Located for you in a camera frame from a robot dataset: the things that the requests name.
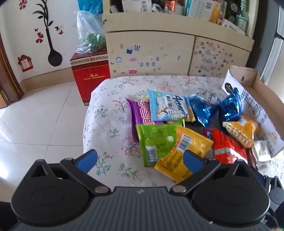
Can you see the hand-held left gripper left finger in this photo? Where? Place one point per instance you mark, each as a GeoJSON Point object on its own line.
{"type": "Point", "coordinates": [86, 161]}

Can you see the black vase wall sticker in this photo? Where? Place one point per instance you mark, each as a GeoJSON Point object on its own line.
{"type": "Point", "coordinates": [54, 57]}

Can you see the red snack packet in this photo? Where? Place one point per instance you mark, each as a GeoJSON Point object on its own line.
{"type": "Point", "coordinates": [226, 146]}

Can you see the light blue snack packet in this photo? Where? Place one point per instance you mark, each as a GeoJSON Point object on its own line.
{"type": "Point", "coordinates": [164, 104]}

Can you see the white teal box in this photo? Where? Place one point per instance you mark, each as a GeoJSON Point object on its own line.
{"type": "Point", "coordinates": [199, 7]}

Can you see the pink snack packet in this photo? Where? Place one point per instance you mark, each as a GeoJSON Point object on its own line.
{"type": "Point", "coordinates": [208, 133]}

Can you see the yellow box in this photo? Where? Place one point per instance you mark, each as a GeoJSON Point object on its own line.
{"type": "Point", "coordinates": [214, 13]}

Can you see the orange yellow snack packet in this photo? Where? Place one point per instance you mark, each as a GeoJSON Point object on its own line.
{"type": "Point", "coordinates": [241, 128]}

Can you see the white green box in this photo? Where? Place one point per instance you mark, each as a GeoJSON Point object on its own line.
{"type": "Point", "coordinates": [233, 26]}

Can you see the clear plastic bag of greens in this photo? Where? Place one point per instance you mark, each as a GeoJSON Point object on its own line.
{"type": "Point", "coordinates": [91, 40]}

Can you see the silver foil snack packet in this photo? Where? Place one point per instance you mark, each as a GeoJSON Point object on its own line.
{"type": "Point", "coordinates": [261, 151]}

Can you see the green snack packet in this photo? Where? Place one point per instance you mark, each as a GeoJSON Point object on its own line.
{"type": "Point", "coordinates": [155, 135]}

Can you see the yellow barcode snack packet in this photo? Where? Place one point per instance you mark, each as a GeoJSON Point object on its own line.
{"type": "Point", "coordinates": [173, 162]}

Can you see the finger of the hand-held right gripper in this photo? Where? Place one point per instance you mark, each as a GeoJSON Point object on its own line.
{"type": "Point", "coordinates": [275, 191]}

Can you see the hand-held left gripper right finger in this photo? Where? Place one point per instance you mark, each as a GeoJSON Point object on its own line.
{"type": "Point", "coordinates": [193, 161]}

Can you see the blue plastic bag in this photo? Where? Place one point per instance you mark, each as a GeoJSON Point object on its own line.
{"type": "Point", "coordinates": [91, 5]}

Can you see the beige cabinet with stickers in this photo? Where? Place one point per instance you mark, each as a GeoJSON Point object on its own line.
{"type": "Point", "coordinates": [155, 44]}

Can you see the green glass bottle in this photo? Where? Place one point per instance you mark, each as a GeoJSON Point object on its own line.
{"type": "Point", "coordinates": [241, 20]}

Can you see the purple snack packet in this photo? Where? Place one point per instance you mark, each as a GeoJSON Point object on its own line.
{"type": "Point", "coordinates": [139, 111]}

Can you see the red gift box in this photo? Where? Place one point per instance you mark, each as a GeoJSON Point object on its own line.
{"type": "Point", "coordinates": [91, 75]}

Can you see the blue foil snack packet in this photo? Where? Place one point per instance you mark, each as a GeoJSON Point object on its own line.
{"type": "Point", "coordinates": [199, 108]}
{"type": "Point", "coordinates": [230, 106]}

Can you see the brown door frame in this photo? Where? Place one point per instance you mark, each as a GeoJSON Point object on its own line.
{"type": "Point", "coordinates": [8, 84]}

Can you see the cardboard box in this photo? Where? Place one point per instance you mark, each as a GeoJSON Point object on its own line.
{"type": "Point", "coordinates": [255, 77]}

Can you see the red house wall sticker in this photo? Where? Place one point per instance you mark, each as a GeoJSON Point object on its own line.
{"type": "Point", "coordinates": [25, 63]}

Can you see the white carton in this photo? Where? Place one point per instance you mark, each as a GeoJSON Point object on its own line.
{"type": "Point", "coordinates": [136, 5]}

